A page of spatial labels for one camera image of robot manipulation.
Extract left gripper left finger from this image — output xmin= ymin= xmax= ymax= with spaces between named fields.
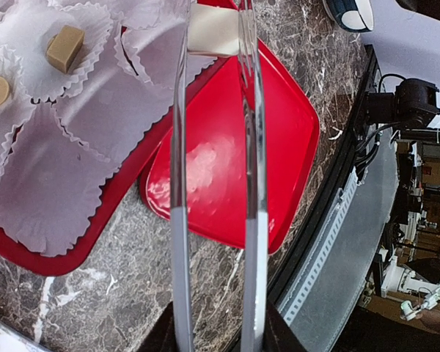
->
xmin=137 ymin=301 xmax=178 ymax=352

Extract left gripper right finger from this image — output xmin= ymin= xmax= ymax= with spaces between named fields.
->
xmin=263 ymin=300 xmax=307 ymax=352

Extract white chocolate bar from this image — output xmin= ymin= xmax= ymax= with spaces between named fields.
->
xmin=187 ymin=3 xmax=239 ymax=57

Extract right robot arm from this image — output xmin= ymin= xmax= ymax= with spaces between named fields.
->
xmin=362 ymin=1 xmax=440 ymax=130

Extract floral rectangular tray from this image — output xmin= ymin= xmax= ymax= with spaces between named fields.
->
xmin=0 ymin=322 xmax=45 ymax=352

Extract red box lid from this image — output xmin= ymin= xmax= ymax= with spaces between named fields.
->
xmin=139 ymin=36 xmax=320 ymax=256

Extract red box with paper cups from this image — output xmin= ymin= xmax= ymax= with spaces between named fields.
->
xmin=0 ymin=0 xmax=239 ymax=278

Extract white and dark bowl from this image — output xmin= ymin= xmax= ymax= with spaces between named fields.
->
xmin=322 ymin=0 xmax=374 ymax=33

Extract white slotted cable duct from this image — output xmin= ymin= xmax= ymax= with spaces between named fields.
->
xmin=279 ymin=167 xmax=359 ymax=326

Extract black front table rail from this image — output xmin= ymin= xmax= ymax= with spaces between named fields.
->
xmin=268 ymin=45 xmax=378 ymax=305

